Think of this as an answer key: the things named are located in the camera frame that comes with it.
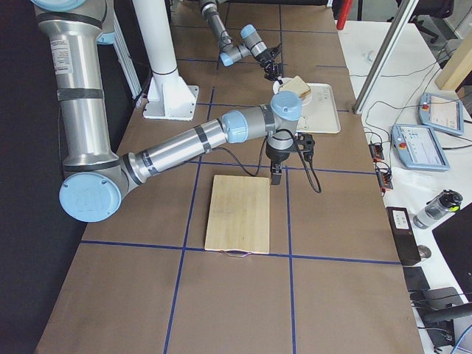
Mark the black box with label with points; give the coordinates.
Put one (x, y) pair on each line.
(403, 235)

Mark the orange circuit board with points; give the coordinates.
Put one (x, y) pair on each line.
(376, 151)
(384, 179)

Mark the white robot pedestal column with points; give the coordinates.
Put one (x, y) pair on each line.
(169, 97)

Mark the black desk stand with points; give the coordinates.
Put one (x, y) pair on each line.
(440, 311)

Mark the teach pendant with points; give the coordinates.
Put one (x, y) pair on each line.
(418, 148)
(442, 113)

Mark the far teach pendant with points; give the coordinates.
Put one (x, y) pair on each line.
(442, 113)

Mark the white round plate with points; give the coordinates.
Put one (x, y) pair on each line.
(276, 88)

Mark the wooden plank at edge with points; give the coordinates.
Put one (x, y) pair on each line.
(457, 68)

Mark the aluminium frame post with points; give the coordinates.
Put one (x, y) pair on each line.
(394, 32)

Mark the black flat pad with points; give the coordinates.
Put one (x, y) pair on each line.
(415, 279)

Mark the wooden cutting board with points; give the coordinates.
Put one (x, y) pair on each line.
(239, 215)

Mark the clear water bottle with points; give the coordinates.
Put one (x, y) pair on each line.
(448, 201)

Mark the bread slice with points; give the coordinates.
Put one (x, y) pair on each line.
(296, 85)

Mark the red object at back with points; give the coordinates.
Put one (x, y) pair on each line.
(343, 13)

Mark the black monitor corner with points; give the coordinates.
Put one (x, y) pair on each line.
(453, 238)

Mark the near teach pendant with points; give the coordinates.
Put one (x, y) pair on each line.
(418, 148)

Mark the near orange circuit board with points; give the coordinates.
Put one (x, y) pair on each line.
(384, 179)

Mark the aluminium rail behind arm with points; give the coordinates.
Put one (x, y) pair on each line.
(124, 58)

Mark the far orange circuit board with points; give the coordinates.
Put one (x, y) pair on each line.
(376, 151)

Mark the cream bear serving tray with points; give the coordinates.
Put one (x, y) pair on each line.
(319, 112)

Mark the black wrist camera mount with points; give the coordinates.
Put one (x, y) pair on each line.
(305, 143)

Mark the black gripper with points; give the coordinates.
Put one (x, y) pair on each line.
(264, 57)
(276, 155)

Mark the small silver round puck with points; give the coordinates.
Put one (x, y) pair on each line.
(424, 252)

